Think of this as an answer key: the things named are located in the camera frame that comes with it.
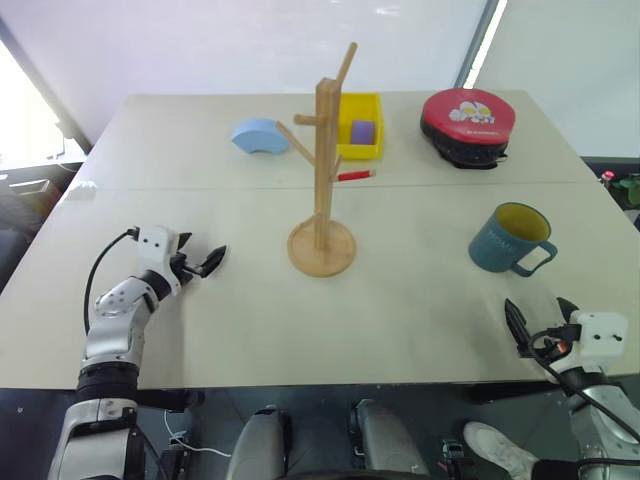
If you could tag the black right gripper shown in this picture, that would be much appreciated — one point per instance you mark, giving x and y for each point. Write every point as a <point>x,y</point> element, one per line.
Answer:
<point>560,342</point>

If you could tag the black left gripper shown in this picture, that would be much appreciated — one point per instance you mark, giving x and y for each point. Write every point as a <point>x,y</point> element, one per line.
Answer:
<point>179,264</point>

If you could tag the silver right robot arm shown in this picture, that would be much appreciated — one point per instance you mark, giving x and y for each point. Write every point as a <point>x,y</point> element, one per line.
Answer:
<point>600,402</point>

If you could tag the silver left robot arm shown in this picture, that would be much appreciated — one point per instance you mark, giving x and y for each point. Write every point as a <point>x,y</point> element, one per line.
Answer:
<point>112,340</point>

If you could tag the wooden mug tree stand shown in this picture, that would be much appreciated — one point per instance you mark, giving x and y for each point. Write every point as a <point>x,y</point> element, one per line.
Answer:
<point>322,200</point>

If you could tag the blue mug with yellow inside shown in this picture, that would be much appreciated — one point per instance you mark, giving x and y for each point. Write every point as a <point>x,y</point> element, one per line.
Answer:
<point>495,245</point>

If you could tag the small white plastic piece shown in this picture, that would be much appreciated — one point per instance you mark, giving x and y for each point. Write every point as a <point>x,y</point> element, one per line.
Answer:
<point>82,191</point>

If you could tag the light blue arch block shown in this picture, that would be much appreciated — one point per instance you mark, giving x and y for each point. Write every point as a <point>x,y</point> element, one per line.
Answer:
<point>260,134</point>

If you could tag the white sneaker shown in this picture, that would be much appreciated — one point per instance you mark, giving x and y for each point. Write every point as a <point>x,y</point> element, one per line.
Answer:
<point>497,450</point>

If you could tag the black trouser leg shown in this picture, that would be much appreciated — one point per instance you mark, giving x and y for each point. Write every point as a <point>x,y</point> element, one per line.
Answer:
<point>555,471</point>

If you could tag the small black clamp device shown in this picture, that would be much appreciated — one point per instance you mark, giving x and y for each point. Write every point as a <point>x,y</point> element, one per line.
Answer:
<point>454,451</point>

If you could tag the grey rounded leg cover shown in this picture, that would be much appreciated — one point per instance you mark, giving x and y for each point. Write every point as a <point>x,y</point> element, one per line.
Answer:
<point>260,445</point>
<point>390,440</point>

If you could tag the purple foam block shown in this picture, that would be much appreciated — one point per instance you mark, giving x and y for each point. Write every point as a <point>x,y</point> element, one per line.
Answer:
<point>363,132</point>

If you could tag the red and black round pad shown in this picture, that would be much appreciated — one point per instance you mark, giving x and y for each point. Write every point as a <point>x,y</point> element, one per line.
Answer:
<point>467,120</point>

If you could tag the yellow plastic box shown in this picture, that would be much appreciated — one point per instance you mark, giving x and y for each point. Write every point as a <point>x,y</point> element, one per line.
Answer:
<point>357,107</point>

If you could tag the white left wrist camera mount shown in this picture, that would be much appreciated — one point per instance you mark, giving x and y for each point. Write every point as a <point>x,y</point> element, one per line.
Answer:
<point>156,246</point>

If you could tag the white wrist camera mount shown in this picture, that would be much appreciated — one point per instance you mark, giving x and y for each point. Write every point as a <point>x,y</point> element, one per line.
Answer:
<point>602,337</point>
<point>156,246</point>

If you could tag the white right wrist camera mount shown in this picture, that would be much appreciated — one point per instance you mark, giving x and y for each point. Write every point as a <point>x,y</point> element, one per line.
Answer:
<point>602,337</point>

